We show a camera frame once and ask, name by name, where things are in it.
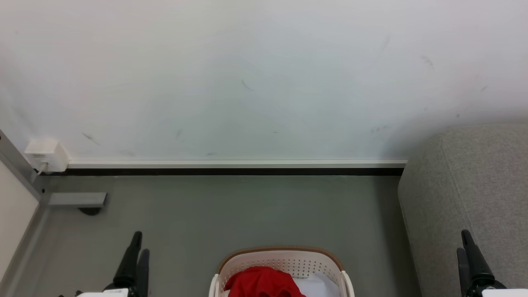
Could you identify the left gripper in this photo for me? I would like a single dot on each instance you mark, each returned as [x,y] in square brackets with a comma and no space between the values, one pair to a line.
[111,293]

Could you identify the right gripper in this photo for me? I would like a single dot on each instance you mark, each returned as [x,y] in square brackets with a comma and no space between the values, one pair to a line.
[495,292]

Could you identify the red garment striped collar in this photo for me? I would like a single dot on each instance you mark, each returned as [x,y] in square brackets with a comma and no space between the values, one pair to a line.
[260,282]

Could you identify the white laundry basket brown rim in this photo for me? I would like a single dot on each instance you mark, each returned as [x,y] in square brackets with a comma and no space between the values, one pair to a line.
[284,260]

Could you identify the grey fabric sofa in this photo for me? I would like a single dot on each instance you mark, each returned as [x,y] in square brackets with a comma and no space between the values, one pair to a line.
[470,181]

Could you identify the white and black baseboard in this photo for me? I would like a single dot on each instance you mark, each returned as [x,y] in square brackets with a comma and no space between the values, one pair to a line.
[231,167]

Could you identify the white garment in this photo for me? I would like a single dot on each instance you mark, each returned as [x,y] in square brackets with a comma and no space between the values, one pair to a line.
[319,286]

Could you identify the grey metal floor bracket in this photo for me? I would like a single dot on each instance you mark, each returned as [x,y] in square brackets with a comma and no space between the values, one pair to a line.
[76,199]

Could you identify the white panel grey frame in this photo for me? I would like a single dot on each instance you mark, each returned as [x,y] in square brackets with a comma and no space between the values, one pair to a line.
[14,206]

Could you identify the white wall outlet box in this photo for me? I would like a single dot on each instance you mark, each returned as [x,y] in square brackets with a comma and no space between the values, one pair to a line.
[47,150]

